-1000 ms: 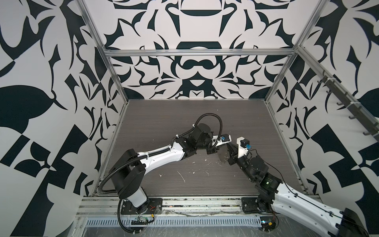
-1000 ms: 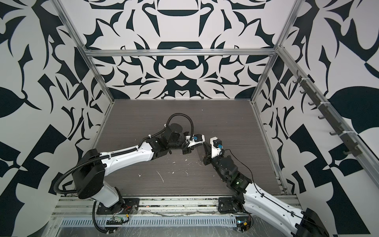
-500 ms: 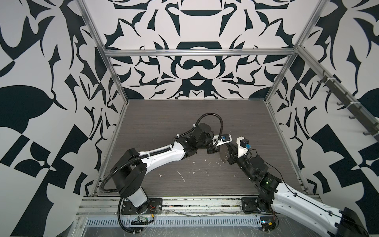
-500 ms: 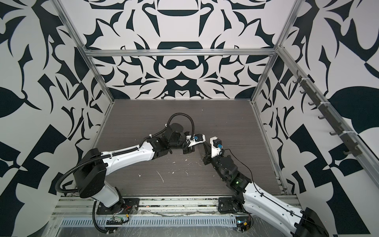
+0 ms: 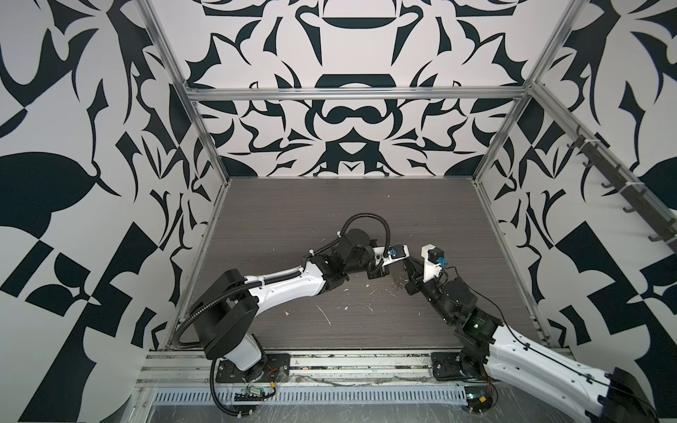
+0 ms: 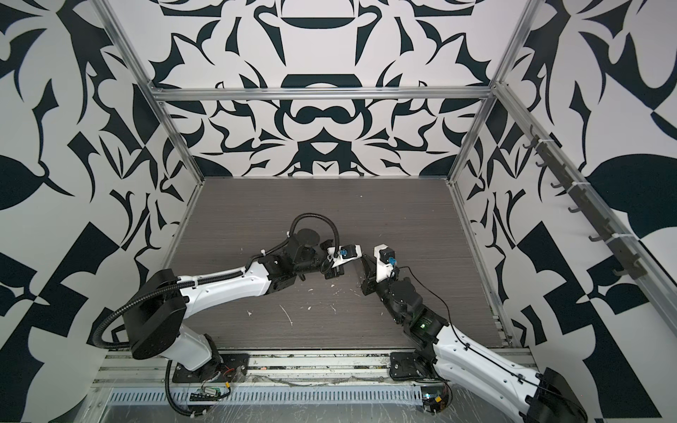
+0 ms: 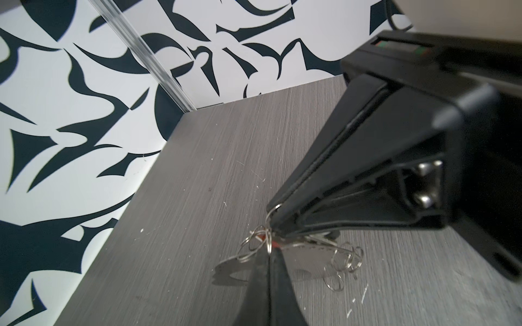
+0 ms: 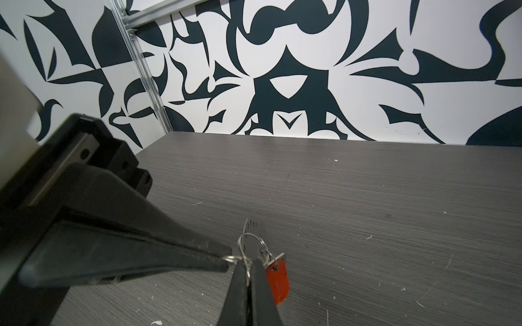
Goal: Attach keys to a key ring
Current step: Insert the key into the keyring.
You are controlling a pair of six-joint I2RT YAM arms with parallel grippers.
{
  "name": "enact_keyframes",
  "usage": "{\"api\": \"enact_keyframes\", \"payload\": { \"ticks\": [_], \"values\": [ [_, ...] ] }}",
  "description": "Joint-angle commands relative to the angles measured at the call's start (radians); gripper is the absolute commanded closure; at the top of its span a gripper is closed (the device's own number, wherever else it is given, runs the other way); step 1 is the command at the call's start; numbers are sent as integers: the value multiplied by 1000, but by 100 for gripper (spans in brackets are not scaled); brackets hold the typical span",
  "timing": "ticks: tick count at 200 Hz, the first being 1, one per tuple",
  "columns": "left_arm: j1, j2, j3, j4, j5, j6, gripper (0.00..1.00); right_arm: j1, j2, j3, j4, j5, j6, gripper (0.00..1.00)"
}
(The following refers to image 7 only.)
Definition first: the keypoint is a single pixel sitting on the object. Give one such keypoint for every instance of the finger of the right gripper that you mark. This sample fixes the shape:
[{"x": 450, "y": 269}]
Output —
[{"x": 340, "y": 176}]

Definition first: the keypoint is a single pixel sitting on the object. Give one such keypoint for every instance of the perforated metal ring plate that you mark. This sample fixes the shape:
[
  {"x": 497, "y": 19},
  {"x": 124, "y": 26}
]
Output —
[{"x": 305, "y": 258}]

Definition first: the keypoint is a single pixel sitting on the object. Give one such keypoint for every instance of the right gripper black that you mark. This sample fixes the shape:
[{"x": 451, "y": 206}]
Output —
[{"x": 436, "y": 142}]

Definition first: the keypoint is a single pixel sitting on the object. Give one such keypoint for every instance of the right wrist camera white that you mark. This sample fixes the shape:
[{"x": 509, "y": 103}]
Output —
[{"x": 480, "y": 19}]

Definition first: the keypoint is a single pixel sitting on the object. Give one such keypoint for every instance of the black key tag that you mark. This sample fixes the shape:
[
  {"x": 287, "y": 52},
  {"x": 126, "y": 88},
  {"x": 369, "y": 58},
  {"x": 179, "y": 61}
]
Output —
[{"x": 327, "y": 236}]

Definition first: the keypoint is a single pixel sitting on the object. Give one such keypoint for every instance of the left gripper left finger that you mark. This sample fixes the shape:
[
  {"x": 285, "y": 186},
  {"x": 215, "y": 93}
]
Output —
[{"x": 255, "y": 309}]

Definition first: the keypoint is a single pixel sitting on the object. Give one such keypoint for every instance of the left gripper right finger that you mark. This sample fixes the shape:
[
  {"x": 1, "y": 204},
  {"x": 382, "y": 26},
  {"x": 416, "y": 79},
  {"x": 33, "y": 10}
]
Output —
[{"x": 284, "y": 307}]

